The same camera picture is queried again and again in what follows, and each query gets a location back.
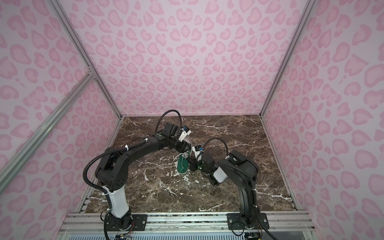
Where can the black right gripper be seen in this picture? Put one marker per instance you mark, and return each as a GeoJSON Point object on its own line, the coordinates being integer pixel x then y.
{"type": "Point", "coordinates": [192, 164]}

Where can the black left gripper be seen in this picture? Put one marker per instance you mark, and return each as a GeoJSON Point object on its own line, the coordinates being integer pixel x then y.
{"type": "Point", "coordinates": [183, 148]}

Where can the white shoelace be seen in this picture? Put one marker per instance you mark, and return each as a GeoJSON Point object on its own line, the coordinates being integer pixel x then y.
{"type": "Point", "coordinates": [184, 156]}

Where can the green canvas sneaker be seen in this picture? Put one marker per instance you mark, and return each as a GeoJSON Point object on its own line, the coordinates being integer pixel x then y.
{"type": "Point", "coordinates": [182, 166]}

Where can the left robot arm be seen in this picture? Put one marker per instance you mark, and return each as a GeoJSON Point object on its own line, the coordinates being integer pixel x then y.
{"type": "Point", "coordinates": [112, 173]}

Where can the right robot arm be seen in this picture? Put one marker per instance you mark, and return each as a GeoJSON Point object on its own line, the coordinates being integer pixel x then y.
{"type": "Point", "coordinates": [238, 168]}

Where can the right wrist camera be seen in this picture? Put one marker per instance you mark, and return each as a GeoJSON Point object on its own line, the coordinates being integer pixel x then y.
{"type": "Point", "coordinates": [197, 151]}

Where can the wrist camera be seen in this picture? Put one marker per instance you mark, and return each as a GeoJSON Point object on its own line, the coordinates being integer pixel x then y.
{"type": "Point", "coordinates": [197, 151]}
{"type": "Point", "coordinates": [176, 132]}

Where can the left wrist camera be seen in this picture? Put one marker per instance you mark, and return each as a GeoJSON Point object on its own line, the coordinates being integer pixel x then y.
{"type": "Point", "coordinates": [176, 132]}

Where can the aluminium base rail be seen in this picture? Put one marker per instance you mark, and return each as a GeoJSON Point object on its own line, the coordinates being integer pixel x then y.
{"type": "Point", "coordinates": [286, 225]}

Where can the aluminium diagonal frame bar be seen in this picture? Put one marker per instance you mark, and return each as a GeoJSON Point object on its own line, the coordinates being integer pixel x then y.
{"type": "Point", "coordinates": [19, 160]}

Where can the aluminium corner post right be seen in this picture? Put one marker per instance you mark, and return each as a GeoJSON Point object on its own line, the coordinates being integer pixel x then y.
{"type": "Point", "coordinates": [297, 34]}

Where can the aluminium corner post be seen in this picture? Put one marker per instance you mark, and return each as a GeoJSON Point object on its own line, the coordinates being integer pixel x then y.
{"type": "Point", "coordinates": [79, 46]}
{"type": "Point", "coordinates": [297, 34]}

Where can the aluminium corner post left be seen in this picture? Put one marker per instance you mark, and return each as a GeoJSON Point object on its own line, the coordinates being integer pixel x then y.
{"type": "Point", "coordinates": [79, 46]}

